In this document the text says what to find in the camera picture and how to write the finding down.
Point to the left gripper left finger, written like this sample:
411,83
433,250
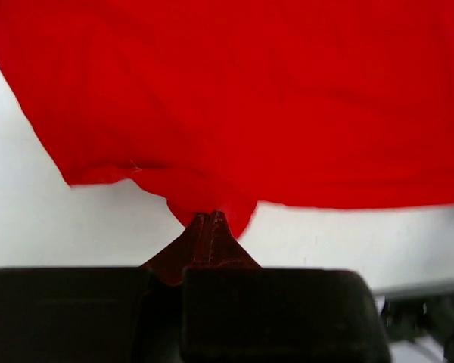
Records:
97,314

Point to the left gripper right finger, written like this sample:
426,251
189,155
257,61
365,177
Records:
232,313

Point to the red t-shirt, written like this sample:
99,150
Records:
218,105

